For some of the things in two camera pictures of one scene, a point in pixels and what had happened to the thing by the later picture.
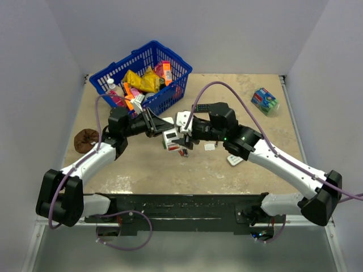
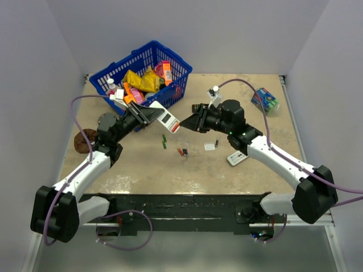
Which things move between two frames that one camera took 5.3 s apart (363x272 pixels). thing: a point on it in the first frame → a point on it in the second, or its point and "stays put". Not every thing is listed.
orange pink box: [163, 69] stays put
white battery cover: [209, 147] stays put
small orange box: [128, 100] stays put
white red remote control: [169, 135] → [167, 119]
